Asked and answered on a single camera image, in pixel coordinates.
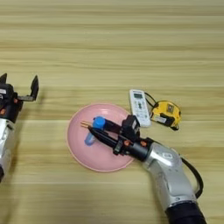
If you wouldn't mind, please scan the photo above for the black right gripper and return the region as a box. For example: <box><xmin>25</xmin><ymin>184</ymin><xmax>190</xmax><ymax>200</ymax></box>
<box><xmin>87</xmin><ymin>118</ymin><xmax>153</xmax><ymax>162</ymax></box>

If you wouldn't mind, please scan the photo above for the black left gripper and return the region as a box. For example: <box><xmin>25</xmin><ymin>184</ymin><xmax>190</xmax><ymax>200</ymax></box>
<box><xmin>0</xmin><ymin>73</ymin><xmax>40</xmax><ymax>123</ymax></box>

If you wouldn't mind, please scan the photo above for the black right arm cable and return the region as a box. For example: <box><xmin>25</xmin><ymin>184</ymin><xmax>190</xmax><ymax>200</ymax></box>
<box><xmin>180</xmin><ymin>157</ymin><xmax>205</xmax><ymax>200</ymax></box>

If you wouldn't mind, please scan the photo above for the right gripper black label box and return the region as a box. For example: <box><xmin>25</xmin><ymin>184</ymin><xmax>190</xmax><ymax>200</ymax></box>
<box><xmin>121</xmin><ymin>114</ymin><xmax>141</xmax><ymax>141</ymax></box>

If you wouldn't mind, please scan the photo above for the amber handle screwdriver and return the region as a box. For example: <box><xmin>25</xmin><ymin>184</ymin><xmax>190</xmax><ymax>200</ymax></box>
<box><xmin>80</xmin><ymin>120</ymin><xmax>95</xmax><ymax>130</ymax></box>

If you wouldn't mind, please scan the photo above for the blue glue stick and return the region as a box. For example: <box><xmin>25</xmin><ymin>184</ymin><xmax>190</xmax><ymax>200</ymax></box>
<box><xmin>84</xmin><ymin>115</ymin><xmax>107</xmax><ymax>146</ymax></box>

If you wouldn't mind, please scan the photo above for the pink round plate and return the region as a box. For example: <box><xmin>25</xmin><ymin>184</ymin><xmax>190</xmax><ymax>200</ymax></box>
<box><xmin>66</xmin><ymin>102</ymin><xmax>138</xmax><ymax>172</ymax></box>

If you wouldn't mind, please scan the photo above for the white remote control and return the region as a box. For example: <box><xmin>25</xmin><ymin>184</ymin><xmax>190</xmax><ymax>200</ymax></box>
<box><xmin>129</xmin><ymin>88</ymin><xmax>152</xmax><ymax>128</ymax></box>

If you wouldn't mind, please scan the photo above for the yellow tape measure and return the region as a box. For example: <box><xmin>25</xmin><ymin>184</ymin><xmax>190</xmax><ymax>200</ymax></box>
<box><xmin>144</xmin><ymin>92</ymin><xmax>182</xmax><ymax>131</ymax></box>

